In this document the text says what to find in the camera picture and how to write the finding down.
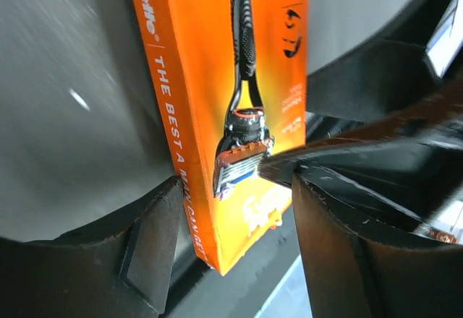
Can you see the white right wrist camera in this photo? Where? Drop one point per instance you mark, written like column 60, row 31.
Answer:
column 446, row 41

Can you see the orange Gillette Fusion box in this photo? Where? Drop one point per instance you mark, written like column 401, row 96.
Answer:
column 230, row 82

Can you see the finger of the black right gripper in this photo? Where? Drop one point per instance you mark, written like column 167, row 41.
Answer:
column 385, row 73
column 403, row 170

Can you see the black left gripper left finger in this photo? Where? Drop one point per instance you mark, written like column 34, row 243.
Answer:
column 119, row 265

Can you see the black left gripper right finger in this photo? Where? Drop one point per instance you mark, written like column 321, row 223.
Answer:
column 358, row 266

